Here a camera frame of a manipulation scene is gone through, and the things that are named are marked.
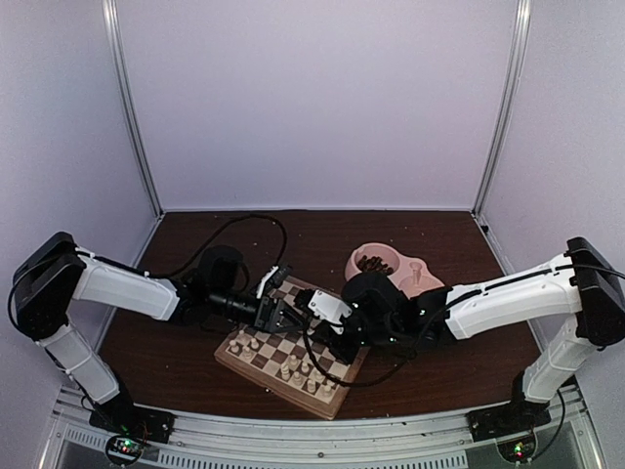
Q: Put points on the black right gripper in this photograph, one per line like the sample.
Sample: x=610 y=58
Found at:
x=345 y=355

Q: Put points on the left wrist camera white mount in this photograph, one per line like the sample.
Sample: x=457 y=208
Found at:
x=272 y=279

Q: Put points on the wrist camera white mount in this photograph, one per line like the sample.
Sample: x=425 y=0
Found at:
x=272 y=279
x=325 y=307

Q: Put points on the right aluminium frame post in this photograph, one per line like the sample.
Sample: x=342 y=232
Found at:
x=511 y=85

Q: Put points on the white king piece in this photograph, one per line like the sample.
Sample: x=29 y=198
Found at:
x=292 y=361

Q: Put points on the pink double bowl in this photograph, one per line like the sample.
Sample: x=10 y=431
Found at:
x=409 y=274

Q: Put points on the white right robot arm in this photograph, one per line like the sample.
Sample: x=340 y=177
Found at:
x=579 y=284

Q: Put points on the left aluminium frame post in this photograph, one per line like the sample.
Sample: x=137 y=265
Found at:
x=114 y=37

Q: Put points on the dark chess pieces pile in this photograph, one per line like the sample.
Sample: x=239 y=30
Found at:
x=374 y=264

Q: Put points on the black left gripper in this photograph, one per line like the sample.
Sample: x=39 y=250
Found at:
x=269 y=313

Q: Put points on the front aluminium rail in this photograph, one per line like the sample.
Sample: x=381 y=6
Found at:
x=434 y=440

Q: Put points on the white bishop piece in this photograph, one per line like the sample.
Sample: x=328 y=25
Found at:
x=297 y=378

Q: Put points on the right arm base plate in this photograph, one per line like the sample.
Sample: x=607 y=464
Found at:
x=503 y=420

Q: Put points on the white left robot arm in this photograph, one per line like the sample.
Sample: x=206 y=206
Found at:
x=60 y=272

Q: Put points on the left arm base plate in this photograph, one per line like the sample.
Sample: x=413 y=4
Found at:
x=141 y=423

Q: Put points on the wooden chess board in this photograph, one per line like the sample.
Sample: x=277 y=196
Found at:
x=280 y=362

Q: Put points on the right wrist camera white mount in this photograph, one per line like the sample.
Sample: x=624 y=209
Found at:
x=325 y=307

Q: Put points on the aluminium frame post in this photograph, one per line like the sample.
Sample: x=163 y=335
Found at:
x=114 y=37
x=511 y=85

